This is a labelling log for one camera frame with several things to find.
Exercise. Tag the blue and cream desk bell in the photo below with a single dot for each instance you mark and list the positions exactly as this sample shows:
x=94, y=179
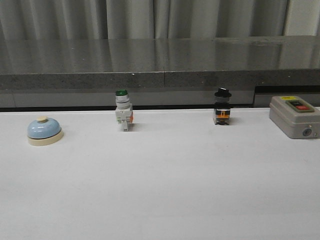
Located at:
x=44, y=131

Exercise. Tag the grey curtain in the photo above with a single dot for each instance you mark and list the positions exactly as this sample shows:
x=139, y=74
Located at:
x=156, y=19

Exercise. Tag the green push button switch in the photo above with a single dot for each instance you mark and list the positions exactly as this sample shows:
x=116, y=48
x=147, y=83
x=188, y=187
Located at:
x=124, y=109

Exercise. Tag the black rotary selector switch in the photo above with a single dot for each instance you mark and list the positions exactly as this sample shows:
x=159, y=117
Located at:
x=222, y=108

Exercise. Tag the grey start stop switch box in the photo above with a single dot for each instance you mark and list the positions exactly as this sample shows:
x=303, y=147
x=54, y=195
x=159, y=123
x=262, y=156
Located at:
x=295, y=117

